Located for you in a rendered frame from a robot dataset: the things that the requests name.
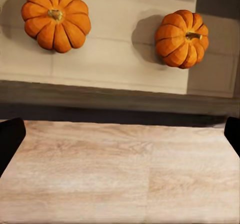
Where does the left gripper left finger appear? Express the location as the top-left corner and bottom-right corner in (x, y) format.
(0, 117), (26, 176)

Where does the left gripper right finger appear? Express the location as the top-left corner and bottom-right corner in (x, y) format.
(224, 116), (240, 156)

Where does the pumpkin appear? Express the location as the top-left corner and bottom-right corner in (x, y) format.
(155, 9), (209, 70)
(21, 0), (91, 54)

